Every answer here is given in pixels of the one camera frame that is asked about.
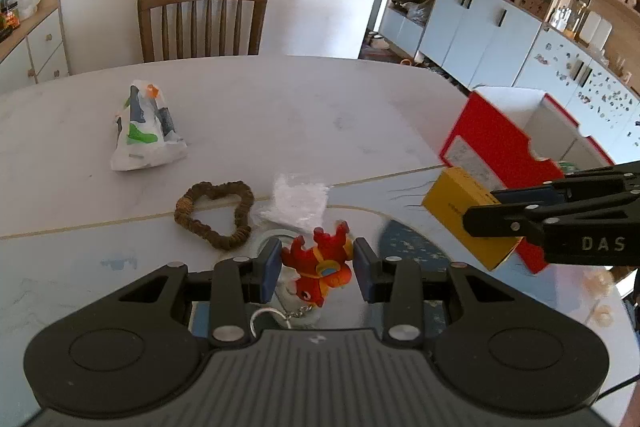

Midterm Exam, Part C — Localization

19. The white tissue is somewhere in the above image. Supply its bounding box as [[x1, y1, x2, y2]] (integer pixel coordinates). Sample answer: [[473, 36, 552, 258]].
[[250, 173, 331, 233]]

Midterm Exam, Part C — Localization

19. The white printed plastic bag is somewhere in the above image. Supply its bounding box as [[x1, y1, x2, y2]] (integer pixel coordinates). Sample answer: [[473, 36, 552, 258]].
[[111, 80, 188, 172]]

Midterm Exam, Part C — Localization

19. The brown wooden chair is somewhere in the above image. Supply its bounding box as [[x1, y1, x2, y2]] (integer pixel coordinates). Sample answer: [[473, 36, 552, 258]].
[[137, 0, 268, 63]]

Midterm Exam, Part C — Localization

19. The red orange toy keychain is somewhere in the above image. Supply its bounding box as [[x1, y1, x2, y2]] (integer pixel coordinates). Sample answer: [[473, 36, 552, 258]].
[[281, 221, 354, 308]]

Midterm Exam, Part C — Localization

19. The red white shoebox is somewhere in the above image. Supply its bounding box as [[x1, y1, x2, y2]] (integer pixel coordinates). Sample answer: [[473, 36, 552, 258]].
[[422, 87, 612, 274]]

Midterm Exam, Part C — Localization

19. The white drawer sideboard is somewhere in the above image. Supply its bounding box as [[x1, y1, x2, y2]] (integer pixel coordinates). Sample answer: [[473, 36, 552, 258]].
[[0, 0, 70, 94]]

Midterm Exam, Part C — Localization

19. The yellow small box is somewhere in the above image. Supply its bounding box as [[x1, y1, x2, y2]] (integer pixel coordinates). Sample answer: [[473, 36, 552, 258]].
[[421, 166, 524, 272]]

